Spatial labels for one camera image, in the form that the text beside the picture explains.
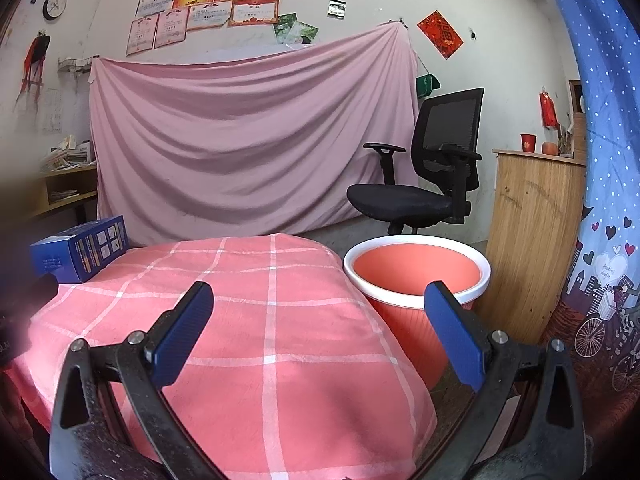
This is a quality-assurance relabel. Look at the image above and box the stack of books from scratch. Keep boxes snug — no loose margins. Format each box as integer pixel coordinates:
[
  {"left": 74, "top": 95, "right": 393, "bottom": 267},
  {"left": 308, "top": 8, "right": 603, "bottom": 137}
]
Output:
[{"left": 40, "top": 135, "right": 97, "bottom": 173}]

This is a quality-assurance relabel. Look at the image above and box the blue printed curtain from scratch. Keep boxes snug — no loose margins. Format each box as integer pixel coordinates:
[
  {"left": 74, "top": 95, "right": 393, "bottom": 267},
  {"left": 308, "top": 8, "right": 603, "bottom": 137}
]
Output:
[{"left": 537, "top": 0, "right": 640, "bottom": 461}]

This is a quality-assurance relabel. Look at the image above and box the blue cardboard box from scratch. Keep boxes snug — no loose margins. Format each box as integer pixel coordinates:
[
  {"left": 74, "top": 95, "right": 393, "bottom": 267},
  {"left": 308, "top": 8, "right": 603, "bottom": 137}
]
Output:
[{"left": 29, "top": 215, "right": 130, "bottom": 284}]

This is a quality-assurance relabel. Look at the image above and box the white wall paper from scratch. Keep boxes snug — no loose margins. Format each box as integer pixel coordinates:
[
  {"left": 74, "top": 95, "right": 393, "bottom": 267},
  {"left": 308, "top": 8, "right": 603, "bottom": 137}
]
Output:
[{"left": 42, "top": 87, "right": 62, "bottom": 133}]

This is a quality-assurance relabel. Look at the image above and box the green hanging bag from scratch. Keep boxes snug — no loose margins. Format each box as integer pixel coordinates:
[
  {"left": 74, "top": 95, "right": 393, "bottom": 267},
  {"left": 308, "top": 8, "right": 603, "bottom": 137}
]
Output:
[{"left": 415, "top": 74, "right": 441, "bottom": 98}]

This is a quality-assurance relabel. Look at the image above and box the wooden cabinet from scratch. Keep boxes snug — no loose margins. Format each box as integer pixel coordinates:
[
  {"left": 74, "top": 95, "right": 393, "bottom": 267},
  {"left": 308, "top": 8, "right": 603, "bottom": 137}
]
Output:
[{"left": 484, "top": 149, "right": 588, "bottom": 346}]

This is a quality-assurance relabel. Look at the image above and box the green wall photo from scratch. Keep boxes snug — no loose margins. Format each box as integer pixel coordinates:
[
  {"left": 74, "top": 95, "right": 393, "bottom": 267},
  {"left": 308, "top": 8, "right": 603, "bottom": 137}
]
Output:
[
  {"left": 290, "top": 21, "right": 319, "bottom": 48},
  {"left": 274, "top": 13, "right": 298, "bottom": 43}
]

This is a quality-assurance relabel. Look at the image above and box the pink hanging sheet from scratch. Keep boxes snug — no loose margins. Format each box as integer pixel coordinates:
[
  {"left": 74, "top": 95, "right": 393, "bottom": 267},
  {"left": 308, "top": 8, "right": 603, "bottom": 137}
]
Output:
[{"left": 89, "top": 22, "right": 421, "bottom": 248}]

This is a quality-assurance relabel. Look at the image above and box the pink checked blanket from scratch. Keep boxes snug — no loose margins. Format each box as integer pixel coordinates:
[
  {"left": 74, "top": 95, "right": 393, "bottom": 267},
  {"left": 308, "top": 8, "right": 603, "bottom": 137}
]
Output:
[{"left": 5, "top": 232, "right": 438, "bottom": 480}]

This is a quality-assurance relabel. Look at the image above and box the red wall ornament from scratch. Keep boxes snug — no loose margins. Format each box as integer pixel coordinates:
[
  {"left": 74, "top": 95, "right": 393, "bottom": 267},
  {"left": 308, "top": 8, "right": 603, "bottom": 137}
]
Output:
[{"left": 17, "top": 32, "right": 51, "bottom": 106}]

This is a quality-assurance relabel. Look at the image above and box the wire wall rack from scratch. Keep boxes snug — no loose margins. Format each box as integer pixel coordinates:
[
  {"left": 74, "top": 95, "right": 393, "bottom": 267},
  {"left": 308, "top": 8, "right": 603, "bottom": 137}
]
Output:
[{"left": 56, "top": 56, "right": 96, "bottom": 78}]

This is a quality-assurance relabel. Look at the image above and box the group of wall certificates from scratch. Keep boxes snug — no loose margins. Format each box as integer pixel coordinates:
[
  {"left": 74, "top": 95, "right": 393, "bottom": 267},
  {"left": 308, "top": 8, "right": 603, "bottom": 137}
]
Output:
[{"left": 125, "top": 0, "right": 315, "bottom": 57}]

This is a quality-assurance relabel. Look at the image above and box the red wall poster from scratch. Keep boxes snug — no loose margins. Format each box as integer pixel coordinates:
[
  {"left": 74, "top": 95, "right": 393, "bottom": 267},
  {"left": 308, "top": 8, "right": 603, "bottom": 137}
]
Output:
[{"left": 416, "top": 10, "right": 464, "bottom": 60}]

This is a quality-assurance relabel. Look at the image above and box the black office chair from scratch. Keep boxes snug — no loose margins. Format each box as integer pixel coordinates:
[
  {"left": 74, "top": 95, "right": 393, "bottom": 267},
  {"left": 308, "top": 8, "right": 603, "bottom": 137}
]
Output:
[{"left": 346, "top": 87, "right": 486, "bottom": 236}]

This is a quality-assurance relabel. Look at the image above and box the wooden shelf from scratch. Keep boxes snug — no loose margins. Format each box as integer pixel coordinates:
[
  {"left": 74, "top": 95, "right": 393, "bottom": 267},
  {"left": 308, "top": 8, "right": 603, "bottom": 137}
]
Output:
[{"left": 30, "top": 165, "right": 98, "bottom": 218}]

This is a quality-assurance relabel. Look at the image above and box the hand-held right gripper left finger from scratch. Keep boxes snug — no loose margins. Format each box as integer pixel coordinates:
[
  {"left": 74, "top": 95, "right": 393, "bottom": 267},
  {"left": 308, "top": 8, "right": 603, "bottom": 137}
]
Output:
[{"left": 47, "top": 281, "right": 231, "bottom": 480}]

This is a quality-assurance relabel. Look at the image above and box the orange trash bin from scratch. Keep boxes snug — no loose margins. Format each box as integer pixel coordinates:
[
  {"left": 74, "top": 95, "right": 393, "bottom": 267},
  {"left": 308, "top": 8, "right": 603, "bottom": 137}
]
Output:
[{"left": 342, "top": 235, "right": 493, "bottom": 391}]

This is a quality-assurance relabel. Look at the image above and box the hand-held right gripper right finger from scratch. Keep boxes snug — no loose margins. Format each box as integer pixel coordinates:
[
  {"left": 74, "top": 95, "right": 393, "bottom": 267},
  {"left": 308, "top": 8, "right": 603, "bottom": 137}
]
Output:
[{"left": 423, "top": 281, "right": 587, "bottom": 480}]

